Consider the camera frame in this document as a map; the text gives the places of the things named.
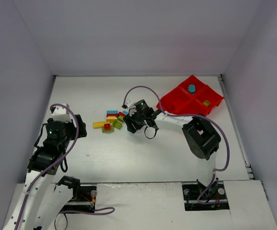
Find green lego brick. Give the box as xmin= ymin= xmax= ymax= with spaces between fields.
xmin=203 ymin=100 xmax=211 ymax=106
xmin=112 ymin=120 xmax=123 ymax=130
xmin=118 ymin=115 xmax=124 ymax=123

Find long yellow lego plate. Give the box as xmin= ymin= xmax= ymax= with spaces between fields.
xmin=92 ymin=121 xmax=110 ymax=129

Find green lego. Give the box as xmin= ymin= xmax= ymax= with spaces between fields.
xmin=102 ymin=124 xmax=114 ymax=133

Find small red lego brick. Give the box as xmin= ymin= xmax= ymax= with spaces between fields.
xmin=104 ymin=123 xmax=111 ymax=130

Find large blue lego brick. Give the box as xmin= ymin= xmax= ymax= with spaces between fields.
xmin=188 ymin=84 xmax=196 ymax=94

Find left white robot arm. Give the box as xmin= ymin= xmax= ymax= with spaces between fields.
xmin=4 ymin=111 xmax=87 ymax=230

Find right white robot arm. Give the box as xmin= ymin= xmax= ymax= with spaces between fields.
xmin=122 ymin=99 xmax=221 ymax=187

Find yellow curved lego brick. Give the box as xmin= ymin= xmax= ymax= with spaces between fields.
xmin=106 ymin=116 xmax=118 ymax=123

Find long blue lego brick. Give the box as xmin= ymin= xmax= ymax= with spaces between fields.
xmin=106 ymin=110 xmax=118 ymax=114

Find red divided container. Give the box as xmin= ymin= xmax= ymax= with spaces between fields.
xmin=156 ymin=75 xmax=224 ymax=116

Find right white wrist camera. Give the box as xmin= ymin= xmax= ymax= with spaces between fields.
xmin=125 ymin=99 xmax=136 ymax=111

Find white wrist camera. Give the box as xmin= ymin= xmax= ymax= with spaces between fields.
xmin=50 ymin=106 xmax=71 ymax=123
xmin=125 ymin=99 xmax=136 ymax=111

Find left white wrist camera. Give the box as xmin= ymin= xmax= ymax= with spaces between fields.
xmin=50 ymin=106 xmax=71 ymax=123

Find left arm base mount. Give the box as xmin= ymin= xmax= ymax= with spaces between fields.
xmin=61 ymin=184 xmax=97 ymax=213

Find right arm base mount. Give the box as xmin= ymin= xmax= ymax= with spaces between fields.
xmin=182 ymin=182 xmax=230 ymax=211

